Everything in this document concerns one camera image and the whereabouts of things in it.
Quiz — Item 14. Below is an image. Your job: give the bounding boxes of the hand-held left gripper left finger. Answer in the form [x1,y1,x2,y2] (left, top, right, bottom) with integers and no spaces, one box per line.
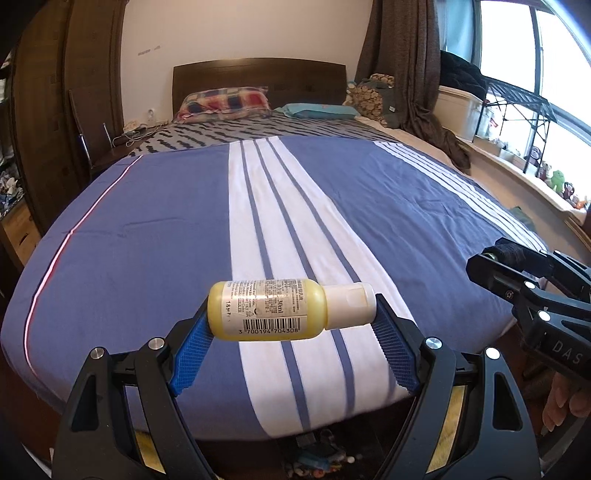
[54,295,218,480]

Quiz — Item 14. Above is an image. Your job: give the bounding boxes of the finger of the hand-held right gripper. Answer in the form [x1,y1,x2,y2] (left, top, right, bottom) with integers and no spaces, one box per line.
[466,253,555,326]
[551,250,591,303]

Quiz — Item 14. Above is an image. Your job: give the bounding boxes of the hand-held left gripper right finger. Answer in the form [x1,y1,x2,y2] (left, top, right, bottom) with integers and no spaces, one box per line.
[372,293,543,480]

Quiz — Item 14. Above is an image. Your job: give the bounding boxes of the small yellow lotion bottle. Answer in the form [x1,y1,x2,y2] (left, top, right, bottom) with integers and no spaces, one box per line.
[207,278,378,343]

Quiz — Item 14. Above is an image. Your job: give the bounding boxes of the person's right hand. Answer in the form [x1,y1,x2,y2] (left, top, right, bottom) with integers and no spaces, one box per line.
[541,373,580,435]

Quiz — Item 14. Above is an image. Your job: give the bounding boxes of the dark green cloth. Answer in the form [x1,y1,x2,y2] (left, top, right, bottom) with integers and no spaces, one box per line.
[509,205,537,232]

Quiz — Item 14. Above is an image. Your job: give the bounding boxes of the row of toy figurines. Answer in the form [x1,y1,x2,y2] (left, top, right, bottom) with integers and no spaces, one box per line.
[525,147,591,210]

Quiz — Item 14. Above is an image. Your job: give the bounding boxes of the blue white striped blanket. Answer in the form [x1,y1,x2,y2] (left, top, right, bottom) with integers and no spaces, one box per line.
[0,134,551,440]

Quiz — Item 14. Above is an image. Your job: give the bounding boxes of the colourful floor clutter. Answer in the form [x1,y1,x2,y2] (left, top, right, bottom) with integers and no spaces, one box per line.
[281,428,357,472]

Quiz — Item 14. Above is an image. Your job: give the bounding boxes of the white storage box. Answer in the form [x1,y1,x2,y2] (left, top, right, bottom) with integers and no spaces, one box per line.
[434,85,486,143]

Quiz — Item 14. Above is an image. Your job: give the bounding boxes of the black metal rack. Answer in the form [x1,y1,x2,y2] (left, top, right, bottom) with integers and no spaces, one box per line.
[480,76,563,175]

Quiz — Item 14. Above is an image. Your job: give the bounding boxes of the black jacket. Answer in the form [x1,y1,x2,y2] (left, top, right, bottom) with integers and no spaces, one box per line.
[440,49,488,100]

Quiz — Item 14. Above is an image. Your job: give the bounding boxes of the grey black patterned bed sheet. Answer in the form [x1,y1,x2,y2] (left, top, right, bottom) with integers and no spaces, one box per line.
[130,108,403,156]

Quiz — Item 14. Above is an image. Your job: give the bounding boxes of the wood slice print cushion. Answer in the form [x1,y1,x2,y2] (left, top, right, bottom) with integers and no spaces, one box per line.
[344,73,403,131]

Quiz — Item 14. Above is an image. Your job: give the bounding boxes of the brown curtain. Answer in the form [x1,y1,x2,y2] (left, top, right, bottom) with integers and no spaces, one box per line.
[354,0,472,174]

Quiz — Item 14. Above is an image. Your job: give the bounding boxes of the plaid pillow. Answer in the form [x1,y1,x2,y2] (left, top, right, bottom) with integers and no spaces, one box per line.
[173,86,273,123]

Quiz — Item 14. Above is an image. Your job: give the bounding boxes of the teal pillow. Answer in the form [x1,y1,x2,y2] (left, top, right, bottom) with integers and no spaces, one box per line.
[274,102,360,121]

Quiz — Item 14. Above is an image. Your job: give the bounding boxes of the dark wooden wardrobe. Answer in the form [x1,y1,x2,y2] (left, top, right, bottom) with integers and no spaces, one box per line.
[8,0,126,237]

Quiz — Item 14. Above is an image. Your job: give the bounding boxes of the dark wooden headboard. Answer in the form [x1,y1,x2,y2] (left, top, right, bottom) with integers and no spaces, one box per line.
[172,57,348,123]

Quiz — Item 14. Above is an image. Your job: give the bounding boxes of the white charger cables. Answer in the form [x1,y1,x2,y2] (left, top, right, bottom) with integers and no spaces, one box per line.
[111,120,158,145]

